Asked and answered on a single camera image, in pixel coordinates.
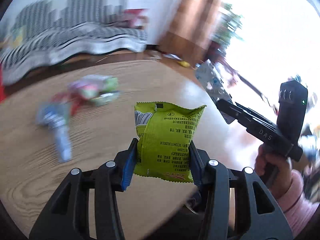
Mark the purple toy packaging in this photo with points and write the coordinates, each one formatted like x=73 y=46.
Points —
x=92 y=85

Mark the brown curtain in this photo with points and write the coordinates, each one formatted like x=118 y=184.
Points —
x=197 y=17

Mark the yellow floor scrap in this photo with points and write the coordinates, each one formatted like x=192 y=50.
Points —
x=184 y=63

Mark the green snack packet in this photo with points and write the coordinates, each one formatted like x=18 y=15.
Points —
x=167 y=140

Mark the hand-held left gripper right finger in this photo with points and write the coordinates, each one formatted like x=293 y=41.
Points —
x=196 y=165

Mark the crumpled blue white carton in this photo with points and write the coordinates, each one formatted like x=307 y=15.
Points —
x=58 y=127

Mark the person's right hand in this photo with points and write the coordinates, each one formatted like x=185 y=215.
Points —
x=277 y=180

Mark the pink cartoon cushion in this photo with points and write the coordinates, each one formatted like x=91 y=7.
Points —
x=135 y=17

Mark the person's right forearm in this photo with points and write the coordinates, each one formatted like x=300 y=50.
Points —
x=302 y=205

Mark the illustrated picture book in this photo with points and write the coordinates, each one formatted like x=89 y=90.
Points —
x=18 y=36

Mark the green potted plant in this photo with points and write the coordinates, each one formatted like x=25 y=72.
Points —
x=228 y=22

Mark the blue dotted silver wrapper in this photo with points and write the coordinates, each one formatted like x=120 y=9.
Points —
x=212 y=80

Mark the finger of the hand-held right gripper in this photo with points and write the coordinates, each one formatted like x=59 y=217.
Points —
x=231 y=108

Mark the black white striped blanket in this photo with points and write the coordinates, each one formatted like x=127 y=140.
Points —
x=70 y=30

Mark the red packet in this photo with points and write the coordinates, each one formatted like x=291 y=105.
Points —
x=66 y=100

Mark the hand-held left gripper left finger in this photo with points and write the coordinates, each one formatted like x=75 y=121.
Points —
x=128 y=165

